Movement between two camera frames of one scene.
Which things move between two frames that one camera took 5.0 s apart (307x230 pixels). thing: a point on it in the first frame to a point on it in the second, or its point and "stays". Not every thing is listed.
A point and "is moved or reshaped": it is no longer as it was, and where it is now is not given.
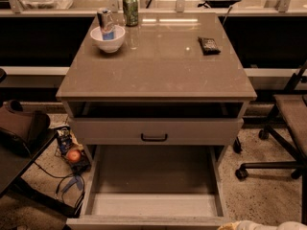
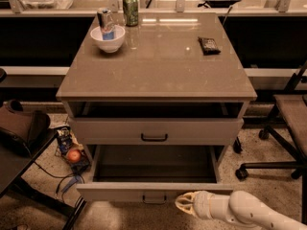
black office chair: [288, 126] stays
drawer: [153, 187] is moved or reshaped
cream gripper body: [255, 226] to [202, 204]
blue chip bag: [64, 139] stays
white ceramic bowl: [108, 46] stays
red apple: [74, 155] stays
